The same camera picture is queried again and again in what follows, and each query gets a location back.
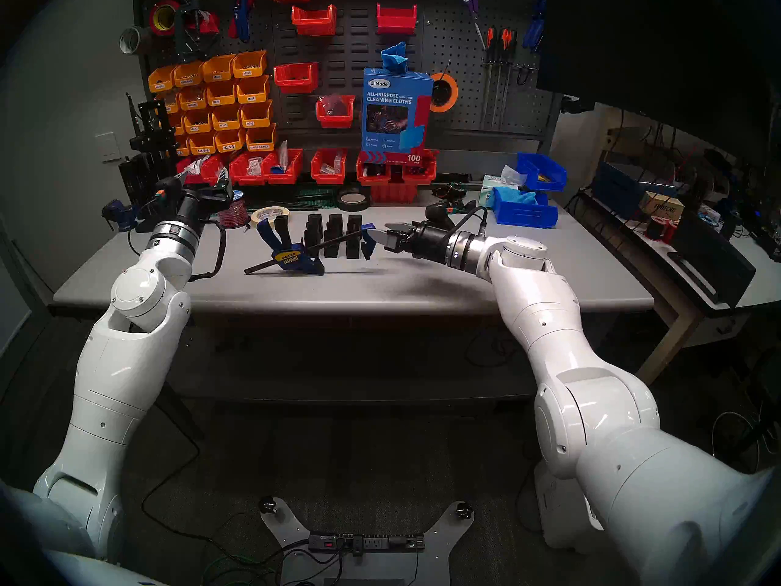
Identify black laptop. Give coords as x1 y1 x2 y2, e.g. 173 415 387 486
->
668 212 757 308

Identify blue bar clamp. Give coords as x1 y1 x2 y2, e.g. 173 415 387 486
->
244 215 380 277

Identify black power strip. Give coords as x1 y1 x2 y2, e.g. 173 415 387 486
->
308 532 426 553

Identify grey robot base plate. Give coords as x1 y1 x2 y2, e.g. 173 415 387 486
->
257 496 475 586

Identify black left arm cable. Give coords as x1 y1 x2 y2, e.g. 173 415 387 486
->
189 220 228 281

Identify red tape roll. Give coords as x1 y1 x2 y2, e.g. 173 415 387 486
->
149 0 182 36

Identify blue bench vise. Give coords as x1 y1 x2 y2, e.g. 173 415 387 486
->
101 199 140 233

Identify green cutting mat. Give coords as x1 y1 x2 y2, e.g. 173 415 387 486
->
244 186 337 208

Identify blue cleaning cloths box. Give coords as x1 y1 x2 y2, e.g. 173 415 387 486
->
360 67 434 164

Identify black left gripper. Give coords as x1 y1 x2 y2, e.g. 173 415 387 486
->
182 165 237 227

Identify white side desk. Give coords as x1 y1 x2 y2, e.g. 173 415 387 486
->
574 185 781 384

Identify black monitor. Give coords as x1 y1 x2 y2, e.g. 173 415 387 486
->
537 0 781 164

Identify orange tape roll on pegboard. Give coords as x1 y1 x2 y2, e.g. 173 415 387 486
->
430 73 459 114

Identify blue handled pliers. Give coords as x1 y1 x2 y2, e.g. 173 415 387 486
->
522 0 548 53

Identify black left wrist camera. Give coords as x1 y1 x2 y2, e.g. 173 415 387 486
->
154 176 187 206

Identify orange black screwdriver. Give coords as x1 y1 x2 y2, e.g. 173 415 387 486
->
505 31 519 125
479 28 496 131
491 29 510 128

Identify beige masking tape roll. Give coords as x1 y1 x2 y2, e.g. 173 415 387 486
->
251 206 291 230

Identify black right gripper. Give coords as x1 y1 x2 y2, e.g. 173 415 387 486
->
373 221 456 264

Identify black metal stand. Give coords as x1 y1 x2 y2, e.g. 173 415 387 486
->
126 93 184 233

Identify blue crate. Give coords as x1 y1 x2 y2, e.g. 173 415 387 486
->
592 162 678 219

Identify dark green C-clamp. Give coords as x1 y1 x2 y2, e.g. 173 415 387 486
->
174 0 221 60

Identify dark grey pegboard panel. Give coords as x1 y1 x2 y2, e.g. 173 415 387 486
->
131 0 559 141

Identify cardboard box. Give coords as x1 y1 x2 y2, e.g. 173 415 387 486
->
639 192 685 219

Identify white tissue box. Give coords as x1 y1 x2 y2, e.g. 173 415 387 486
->
478 165 527 208

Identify white air purifier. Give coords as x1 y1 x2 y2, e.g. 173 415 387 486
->
534 460 606 553

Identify grey duct tape roll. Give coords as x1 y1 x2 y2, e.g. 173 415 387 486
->
119 26 153 56

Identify blue plastic storage bin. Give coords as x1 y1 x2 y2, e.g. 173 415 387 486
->
517 153 568 192
492 187 559 228

